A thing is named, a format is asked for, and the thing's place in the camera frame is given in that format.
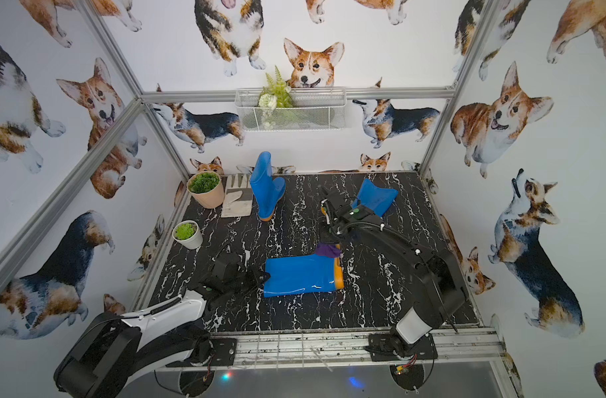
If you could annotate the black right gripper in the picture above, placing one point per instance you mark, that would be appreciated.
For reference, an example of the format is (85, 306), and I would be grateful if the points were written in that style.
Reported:
(323, 238)

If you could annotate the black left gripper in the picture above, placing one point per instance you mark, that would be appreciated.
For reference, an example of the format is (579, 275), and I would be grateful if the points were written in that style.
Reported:
(248, 281)

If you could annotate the purple cloth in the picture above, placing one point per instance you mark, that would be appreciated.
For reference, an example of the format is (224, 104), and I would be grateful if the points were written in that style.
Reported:
(328, 250)

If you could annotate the blue rubber boot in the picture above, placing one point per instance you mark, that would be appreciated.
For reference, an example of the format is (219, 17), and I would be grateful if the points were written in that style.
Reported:
(266, 189)
(369, 205)
(297, 275)

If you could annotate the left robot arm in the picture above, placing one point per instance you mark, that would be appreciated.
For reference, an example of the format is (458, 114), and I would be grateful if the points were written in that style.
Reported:
(115, 350)

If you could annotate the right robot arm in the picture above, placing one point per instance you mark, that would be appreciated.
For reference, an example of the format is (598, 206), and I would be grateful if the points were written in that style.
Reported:
(436, 292)

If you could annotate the blue rubber boot back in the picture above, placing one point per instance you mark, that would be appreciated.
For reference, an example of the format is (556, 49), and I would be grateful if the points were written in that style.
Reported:
(369, 205)

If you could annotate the small white plant pot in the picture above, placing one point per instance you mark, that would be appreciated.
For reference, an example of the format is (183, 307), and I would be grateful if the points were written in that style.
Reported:
(195, 242)

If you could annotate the green moss in white pot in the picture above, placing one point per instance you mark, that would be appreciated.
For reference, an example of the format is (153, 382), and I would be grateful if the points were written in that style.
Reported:
(184, 231)

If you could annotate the pink ribbed plant pot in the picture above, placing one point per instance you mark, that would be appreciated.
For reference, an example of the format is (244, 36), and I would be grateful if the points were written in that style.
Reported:
(212, 199)

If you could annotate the green plant in pink pot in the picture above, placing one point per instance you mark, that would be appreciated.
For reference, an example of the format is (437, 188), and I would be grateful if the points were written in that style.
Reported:
(203, 182)

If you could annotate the fern with white flower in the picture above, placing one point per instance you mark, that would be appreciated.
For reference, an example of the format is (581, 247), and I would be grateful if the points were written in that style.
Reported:
(275, 102)

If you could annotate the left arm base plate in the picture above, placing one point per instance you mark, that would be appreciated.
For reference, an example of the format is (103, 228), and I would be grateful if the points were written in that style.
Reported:
(214, 352)

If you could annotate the white wire wall basket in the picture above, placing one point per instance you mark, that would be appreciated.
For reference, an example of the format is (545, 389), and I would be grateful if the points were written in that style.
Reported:
(314, 109)

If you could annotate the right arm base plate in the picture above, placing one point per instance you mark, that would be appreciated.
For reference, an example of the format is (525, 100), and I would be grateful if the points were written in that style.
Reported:
(386, 347)

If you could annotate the aluminium front rail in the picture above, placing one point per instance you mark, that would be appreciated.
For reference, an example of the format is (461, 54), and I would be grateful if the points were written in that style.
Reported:
(346, 347)

